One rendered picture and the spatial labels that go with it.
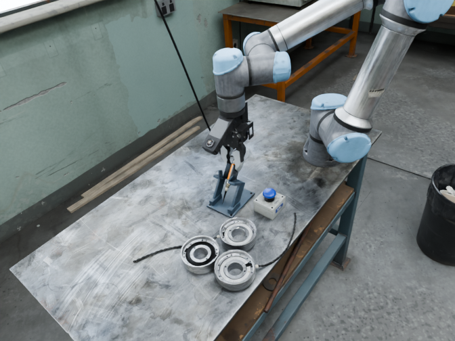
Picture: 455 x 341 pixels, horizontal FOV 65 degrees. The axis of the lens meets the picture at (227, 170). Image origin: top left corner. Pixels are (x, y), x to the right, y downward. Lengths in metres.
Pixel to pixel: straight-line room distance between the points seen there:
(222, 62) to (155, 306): 0.62
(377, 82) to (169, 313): 0.79
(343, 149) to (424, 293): 1.11
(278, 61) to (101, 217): 0.72
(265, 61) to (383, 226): 1.51
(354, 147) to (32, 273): 0.97
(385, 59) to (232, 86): 0.39
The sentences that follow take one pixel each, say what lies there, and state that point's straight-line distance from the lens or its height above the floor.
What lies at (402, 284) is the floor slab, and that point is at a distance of 2.02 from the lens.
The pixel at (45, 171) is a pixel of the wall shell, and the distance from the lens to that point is 2.51.
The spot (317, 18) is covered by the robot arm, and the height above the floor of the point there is 1.30.
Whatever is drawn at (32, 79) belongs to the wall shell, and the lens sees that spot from 2.31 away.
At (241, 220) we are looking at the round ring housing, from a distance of 1.05.
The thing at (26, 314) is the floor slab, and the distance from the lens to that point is 2.17.
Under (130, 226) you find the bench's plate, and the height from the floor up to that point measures 0.80.
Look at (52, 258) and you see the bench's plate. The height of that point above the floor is 0.80.
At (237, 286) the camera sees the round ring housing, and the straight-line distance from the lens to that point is 0.92.
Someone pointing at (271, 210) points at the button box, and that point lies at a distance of 1.06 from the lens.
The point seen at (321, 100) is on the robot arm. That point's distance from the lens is 1.20.
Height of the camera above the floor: 1.61
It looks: 40 degrees down
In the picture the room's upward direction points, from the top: 6 degrees counter-clockwise
